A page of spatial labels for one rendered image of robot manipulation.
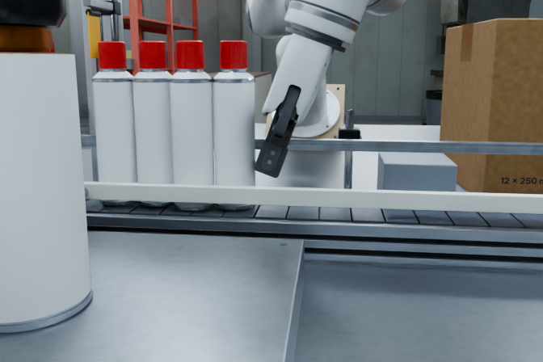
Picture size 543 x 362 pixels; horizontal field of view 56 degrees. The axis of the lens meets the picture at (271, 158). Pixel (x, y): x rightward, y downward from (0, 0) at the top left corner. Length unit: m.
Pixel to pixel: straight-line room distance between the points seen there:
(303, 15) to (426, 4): 8.86
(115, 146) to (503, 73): 0.55
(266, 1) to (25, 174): 0.81
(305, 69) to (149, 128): 0.21
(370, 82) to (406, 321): 8.83
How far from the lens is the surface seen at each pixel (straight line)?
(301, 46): 0.58
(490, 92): 0.82
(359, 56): 9.26
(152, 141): 0.65
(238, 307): 0.40
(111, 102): 0.66
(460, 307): 0.54
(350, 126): 0.72
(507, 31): 0.82
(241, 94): 0.61
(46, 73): 0.37
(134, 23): 6.74
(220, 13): 9.46
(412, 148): 0.67
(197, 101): 0.62
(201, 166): 0.63
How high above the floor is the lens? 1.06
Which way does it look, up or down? 11 degrees down
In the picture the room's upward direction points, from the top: straight up
